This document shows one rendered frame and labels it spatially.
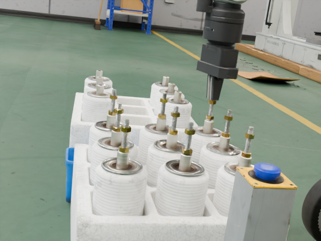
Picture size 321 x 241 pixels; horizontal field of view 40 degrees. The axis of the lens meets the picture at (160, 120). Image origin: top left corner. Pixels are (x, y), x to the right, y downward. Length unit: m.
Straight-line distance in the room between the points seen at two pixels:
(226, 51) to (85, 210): 0.46
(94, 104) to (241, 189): 0.70
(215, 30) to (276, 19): 4.39
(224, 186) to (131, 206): 0.18
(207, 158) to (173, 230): 0.21
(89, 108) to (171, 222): 0.60
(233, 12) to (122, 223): 0.51
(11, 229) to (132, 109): 0.63
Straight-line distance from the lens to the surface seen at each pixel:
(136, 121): 1.41
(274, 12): 5.36
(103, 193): 0.79
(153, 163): 0.92
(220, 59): 1.00
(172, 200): 0.81
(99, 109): 1.29
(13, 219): 1.14
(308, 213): 1.14
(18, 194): 1.26
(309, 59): 4.34
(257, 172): 0.67
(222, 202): 0.86
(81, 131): 1.28
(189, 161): 0.82
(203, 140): 1.04
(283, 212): 0.68
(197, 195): 0.81
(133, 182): 0.77
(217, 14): 0.99
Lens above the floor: 0.56
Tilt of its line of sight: 16 degrees down
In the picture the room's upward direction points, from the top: 7 degrees clockwise
